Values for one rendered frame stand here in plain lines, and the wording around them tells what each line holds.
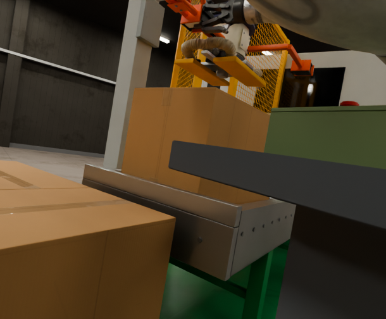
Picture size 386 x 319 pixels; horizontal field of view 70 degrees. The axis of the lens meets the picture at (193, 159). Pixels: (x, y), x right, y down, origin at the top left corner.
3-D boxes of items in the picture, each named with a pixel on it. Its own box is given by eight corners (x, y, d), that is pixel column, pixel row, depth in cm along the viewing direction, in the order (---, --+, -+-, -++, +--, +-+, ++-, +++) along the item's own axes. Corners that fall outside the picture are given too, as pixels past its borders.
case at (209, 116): (203, 185, 161) (215, 116, 159) (268, 202, 136) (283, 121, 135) (118, 185, 113) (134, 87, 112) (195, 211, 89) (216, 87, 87)
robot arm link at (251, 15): (257, 14, 82) (238, 17, 86) (266, 28, 90) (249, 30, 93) (262, -17, 82) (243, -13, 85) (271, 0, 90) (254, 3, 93)
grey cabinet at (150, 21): (154, 47, 216) (160, 9, 215) (159, 47, 213) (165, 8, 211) (135, 37, 199) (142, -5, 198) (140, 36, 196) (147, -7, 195)
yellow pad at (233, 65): (246, 87, 135) (247, 76, 135) (266, 87, 129) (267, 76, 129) (212, 62, 106) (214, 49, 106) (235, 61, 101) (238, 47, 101)
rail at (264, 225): (330, 207, 272) (334, 188, 272) (336, 209, 269) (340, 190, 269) (214, 269, 81) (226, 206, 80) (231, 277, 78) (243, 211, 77)
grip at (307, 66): (294, 76, 139) (296, 66, 139) (312, 75, 135) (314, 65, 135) (290, 70, 132) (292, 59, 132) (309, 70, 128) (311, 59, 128)
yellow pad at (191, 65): (212, 86, 145) (214, 76, 145) (229, 86, 140) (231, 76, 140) (173, 63, 117) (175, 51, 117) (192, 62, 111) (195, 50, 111)
